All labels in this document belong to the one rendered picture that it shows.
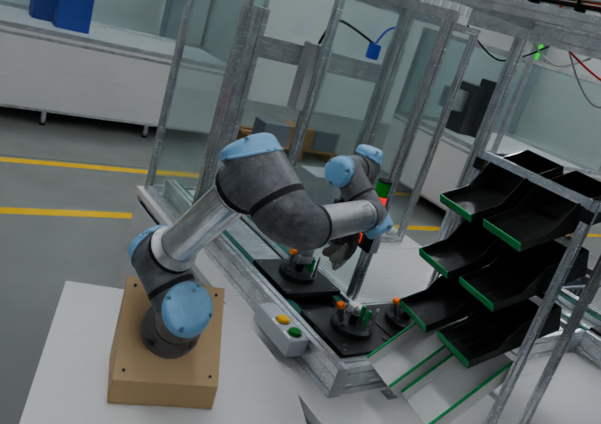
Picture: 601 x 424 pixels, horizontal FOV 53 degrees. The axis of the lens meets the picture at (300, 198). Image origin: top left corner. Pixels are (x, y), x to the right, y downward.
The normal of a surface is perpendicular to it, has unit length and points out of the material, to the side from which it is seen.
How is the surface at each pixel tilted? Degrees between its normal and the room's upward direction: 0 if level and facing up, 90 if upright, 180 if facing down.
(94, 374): 0
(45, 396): 0
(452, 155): 90
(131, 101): 90
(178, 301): 50
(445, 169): 90
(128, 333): 43
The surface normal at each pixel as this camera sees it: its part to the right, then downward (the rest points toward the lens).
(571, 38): -0.80, -0.05
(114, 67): 0.51, 0.41
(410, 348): -0.43, -0.73
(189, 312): 0.44, -0.29
